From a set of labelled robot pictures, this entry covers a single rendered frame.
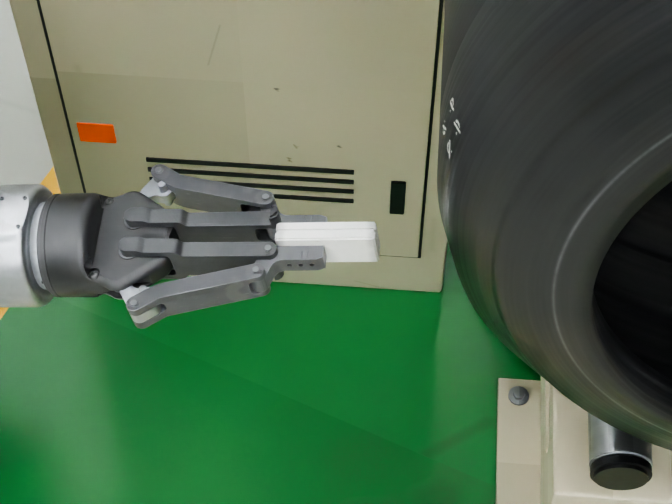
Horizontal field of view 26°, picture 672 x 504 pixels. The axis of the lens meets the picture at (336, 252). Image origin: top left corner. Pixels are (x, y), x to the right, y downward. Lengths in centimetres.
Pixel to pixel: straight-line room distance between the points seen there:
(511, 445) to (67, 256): 114
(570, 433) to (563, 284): 31
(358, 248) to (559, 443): 23
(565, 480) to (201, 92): 90
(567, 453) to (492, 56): 43
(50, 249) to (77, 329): 116
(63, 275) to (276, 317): 115
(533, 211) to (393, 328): 139
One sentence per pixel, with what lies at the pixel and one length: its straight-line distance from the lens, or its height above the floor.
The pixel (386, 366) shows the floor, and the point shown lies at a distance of 213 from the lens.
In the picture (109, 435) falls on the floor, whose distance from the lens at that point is 210.
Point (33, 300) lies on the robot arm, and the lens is 106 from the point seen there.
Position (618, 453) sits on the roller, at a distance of 106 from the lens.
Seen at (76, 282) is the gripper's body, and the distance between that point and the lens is 104.
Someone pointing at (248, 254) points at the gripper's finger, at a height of 102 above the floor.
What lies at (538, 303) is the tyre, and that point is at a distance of 85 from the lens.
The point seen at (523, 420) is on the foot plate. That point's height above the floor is 1.
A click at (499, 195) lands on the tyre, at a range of 79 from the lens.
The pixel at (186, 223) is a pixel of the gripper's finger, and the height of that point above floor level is 101.
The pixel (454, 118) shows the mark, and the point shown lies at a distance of 81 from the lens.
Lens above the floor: 186
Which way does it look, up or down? 56 degrees down
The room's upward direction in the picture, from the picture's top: straight up
